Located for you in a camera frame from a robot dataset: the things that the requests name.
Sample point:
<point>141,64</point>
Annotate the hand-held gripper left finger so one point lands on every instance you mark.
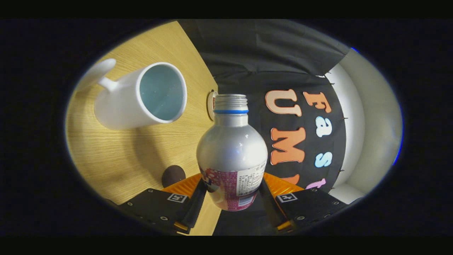
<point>197,205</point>

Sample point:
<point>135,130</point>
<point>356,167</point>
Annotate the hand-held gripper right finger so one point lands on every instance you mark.
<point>271,209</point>

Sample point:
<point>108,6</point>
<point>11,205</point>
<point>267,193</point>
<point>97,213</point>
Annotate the dark brown round coaster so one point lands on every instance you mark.
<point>173,176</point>

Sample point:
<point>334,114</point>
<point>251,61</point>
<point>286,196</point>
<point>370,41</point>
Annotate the silver juice bottle pink label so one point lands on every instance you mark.
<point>231,152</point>

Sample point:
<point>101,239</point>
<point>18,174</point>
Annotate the wooden table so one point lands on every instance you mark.
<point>116,152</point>

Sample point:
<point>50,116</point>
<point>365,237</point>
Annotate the white plate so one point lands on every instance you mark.
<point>210,106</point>

